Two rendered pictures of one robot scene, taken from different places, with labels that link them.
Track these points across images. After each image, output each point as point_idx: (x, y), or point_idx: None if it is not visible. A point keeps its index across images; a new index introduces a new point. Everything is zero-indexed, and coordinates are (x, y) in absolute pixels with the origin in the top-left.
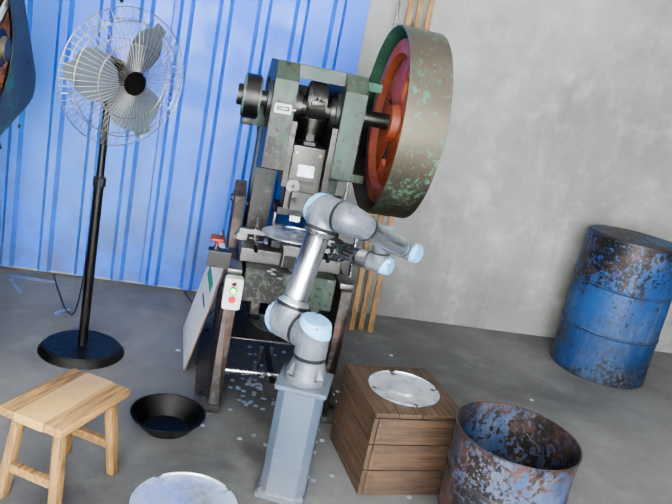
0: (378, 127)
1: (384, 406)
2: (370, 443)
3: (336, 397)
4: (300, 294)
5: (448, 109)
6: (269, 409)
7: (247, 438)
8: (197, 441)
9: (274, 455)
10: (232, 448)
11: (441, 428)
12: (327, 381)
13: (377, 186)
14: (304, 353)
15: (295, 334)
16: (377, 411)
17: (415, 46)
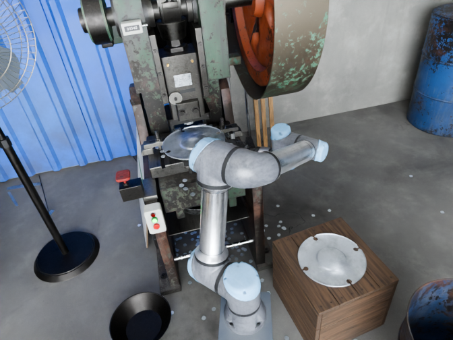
0: (242, 6)
1: (322, 297)
2: (317, 330)
3: (267, 233)
4: (216, 249)
5: None
6: None
7: (209, 314)
8: (171, 335)
9: None
10: (200, 333)
11: (377, 295)
12: (267, 309)
13: (256, 65)
14: (238, 310)
15: (223, 294)
16: (318, 309)
17: None
